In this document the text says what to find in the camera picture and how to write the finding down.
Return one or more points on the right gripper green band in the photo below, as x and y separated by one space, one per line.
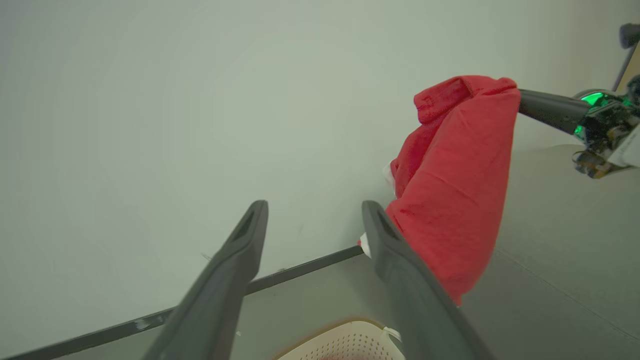
607 125

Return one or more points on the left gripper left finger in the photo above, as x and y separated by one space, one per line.
220 290

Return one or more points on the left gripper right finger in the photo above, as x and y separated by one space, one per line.
415 305

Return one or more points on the red jersey with white sleeves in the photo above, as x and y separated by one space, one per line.
450 190

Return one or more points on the cream perforated laundry basket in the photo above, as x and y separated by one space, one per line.
345 345

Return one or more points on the black skirting board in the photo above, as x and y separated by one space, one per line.
300 270

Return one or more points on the light wooden panel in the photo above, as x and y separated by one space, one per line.
634 65

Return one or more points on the dark grey rounded object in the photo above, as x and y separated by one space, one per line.
630 35

